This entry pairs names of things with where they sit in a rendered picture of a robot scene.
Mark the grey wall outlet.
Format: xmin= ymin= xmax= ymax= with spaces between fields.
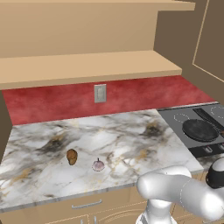
xmin=94 ymin=83 xmax=108 ymax=104

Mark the black frying pan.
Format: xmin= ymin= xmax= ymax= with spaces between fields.
xmin=181 ymin=108 xmax=224 ymax=143

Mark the tan drawer front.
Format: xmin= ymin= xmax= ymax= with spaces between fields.
xmin=0 ymin=186 xmax=147 ymax=224

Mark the tan base cabinet door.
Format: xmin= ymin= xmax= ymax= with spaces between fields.
xmin=94 ymin=200 xmax=148 ymax=224
xmin=43 ymin=214 xmax=90 ymax=224

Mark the grey stove cooktop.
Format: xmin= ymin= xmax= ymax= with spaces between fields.
xmin=157 ymin=102 xmax=224 ymax=159

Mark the silver drawer handle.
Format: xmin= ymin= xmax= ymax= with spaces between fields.
xmin=71 ymin=199 xmax=103 ymax=210

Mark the brown tall cabinet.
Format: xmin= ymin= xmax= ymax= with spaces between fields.
xmin=153 ymin=0 xmax=224 ymax=104

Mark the tan open wall shelf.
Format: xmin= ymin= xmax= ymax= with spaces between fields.
xmin=0 ymin=0 xmax=196 ymax=91

